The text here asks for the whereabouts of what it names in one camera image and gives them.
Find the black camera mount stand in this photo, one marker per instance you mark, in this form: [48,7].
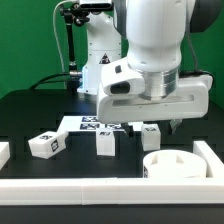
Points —
[74,15]

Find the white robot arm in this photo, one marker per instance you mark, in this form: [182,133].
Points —
[155,29]

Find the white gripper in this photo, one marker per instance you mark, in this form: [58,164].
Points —
[126,95]

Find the white round stool seat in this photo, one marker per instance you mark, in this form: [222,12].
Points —
[173,164]

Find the white left fence bar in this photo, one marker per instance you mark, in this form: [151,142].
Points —
[4,153]

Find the white right fence bar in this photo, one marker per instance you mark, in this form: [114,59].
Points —
[215,167]

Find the white fence bar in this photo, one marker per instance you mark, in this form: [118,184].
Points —
[4,153]
[113,191]
[215,167]

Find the white front fence bar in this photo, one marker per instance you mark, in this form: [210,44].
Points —
[113,191]

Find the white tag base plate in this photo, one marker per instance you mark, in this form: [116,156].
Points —
[84,124]

